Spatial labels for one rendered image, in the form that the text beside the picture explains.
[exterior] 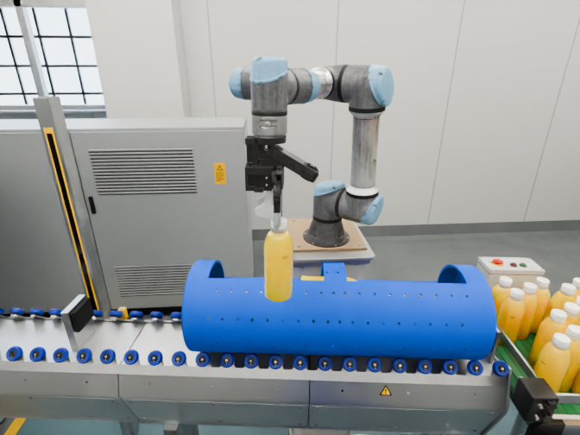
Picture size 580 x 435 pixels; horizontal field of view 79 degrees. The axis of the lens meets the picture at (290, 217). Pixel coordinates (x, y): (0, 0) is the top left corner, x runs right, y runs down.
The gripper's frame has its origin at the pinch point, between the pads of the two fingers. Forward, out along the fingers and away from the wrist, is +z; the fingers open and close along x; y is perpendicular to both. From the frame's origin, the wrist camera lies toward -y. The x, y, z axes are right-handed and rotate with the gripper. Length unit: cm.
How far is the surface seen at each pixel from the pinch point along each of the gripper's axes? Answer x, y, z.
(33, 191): -138, 170, 40
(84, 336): -17, 67, 51
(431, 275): -215, -129, 141
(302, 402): -3, -7, 62
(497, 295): -31, -75, 39
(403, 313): -4.7, -33.9, 28.5
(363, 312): -4.7, -23.1, 28.6
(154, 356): -7, 39, 49
